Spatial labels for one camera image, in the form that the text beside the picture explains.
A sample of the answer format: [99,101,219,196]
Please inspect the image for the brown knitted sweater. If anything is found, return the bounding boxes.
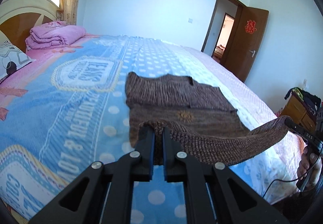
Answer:
[125,72,288,165]

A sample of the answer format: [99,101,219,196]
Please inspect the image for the dark clothes on cabinet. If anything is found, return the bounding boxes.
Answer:
[284,87,321,111]

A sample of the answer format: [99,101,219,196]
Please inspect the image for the person right hand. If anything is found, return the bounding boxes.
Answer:
[297,145,322,191]

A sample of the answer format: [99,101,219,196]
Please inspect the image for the brown wooden cabinet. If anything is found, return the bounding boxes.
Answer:
[280,93,316,132]

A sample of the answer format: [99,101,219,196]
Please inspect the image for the dark right jacket sleeve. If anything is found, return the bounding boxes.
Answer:
[272,181,322,223]

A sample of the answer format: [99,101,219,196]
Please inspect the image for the patterned blue pink bedsheet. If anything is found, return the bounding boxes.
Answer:
[0,33,307,224]

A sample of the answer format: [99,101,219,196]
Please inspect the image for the brown wooden door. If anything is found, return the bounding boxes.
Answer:
[220,6,269,82]

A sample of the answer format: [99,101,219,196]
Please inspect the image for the red paper door decoration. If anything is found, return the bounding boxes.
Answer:
[245,20,257,34]

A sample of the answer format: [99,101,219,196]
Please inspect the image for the white patterned pillow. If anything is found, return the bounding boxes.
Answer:
[0,40,35,83]

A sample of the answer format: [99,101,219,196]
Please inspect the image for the folded pink quilt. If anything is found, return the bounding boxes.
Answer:
[25,21,86,50]

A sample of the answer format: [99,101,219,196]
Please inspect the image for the cream wooden headboard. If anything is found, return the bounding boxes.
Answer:
[1,0,59,52]

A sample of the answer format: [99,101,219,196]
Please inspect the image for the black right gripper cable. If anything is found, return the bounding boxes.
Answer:
[262,147,323,199]

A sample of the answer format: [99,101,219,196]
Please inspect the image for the white wall socket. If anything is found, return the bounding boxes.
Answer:
[302,79,307,88]

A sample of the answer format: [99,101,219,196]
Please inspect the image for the silver door handle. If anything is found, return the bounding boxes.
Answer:
[249,50,256,58]

